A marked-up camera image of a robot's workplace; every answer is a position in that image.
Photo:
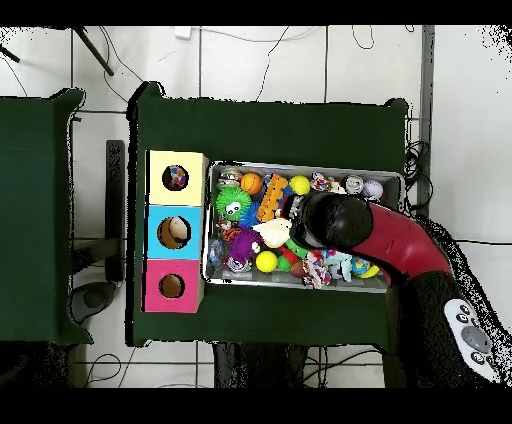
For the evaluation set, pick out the polka dot cloth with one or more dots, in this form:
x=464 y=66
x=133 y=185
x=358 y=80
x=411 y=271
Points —
x=175 y=177

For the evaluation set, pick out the dark green tablecloth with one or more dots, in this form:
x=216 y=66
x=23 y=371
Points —
x=280 y=132
x=32 y=200

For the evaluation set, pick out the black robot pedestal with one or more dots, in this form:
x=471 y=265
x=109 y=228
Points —
x=256 y=368

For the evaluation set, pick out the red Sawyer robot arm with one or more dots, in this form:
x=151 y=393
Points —
x=400 y=244

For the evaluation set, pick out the cream waffle cloth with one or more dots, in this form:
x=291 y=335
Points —
x=274 y=234

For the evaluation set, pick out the white power adapter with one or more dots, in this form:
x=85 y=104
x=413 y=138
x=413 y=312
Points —
x=183 y=32

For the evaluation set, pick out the floral patterned cloth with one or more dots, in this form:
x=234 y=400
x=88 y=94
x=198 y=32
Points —
x=316 y=270

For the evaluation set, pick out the blue spiky ball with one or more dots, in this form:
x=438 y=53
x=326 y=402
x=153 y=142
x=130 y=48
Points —
x=250 y=219

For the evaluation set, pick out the black tripod leg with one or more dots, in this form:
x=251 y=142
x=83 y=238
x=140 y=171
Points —
x=94 y=50
x=10 y=54

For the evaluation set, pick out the green spiky ball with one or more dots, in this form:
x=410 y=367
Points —
x=233 y=203

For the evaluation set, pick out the purple spiky toy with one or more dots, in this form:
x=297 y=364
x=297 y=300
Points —
x=244 y=244

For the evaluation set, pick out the grey round floor stand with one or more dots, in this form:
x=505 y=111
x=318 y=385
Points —
x=94 y=298

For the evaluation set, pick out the wooden box with three holes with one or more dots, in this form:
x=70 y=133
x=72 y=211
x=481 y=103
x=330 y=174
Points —
x=176 y=248

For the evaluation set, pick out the white baseball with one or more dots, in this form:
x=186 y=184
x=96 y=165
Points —
x=372 y=188

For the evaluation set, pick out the orange mini basketball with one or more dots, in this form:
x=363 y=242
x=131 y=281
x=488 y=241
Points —
x=251 y=183

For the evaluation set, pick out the orange plastic block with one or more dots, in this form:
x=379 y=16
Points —
x=272 y=198

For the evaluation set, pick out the black upright panel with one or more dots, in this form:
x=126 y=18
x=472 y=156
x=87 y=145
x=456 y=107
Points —
x=115 y=208

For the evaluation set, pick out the yellow plastic ball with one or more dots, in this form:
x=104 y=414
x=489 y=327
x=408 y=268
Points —
x=300 y=185
x=266 y=262

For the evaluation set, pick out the clear mesh bin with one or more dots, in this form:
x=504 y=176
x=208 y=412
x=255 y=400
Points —
x=224 y=276

